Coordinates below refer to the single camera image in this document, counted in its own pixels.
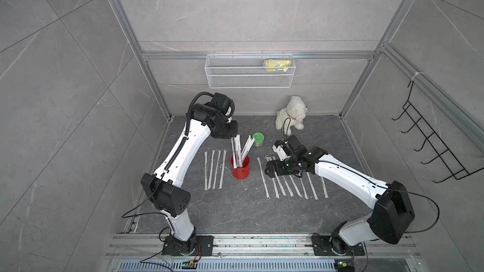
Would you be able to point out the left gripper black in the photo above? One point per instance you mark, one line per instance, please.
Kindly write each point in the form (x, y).
(232, 126)

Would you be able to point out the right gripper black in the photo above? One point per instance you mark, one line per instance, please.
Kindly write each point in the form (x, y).
(278, 170)

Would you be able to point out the white straw eleventh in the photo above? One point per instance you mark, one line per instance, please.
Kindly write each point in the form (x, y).
(209, 185)

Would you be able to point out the bundle of white straws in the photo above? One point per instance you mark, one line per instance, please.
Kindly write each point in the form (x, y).
(240, 153)

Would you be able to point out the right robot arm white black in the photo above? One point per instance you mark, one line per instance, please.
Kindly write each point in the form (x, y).
(392, 211)

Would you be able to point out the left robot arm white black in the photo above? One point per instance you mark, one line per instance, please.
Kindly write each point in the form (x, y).
(164, 187)

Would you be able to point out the green lid jar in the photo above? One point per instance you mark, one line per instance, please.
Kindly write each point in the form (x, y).
(258, 139)

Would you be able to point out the white plush dog toy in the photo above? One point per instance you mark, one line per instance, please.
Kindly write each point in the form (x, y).
(291, 116)

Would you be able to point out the yellow sponge in basket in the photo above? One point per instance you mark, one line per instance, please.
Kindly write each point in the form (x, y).
(277, 65)

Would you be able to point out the white wire mesh basket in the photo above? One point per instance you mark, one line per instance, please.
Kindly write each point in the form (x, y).
(246, 71)

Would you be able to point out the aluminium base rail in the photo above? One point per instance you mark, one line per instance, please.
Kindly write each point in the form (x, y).
(222, 246)

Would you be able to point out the black wire hook rack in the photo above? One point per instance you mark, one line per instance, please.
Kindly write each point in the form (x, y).
(441, 152)

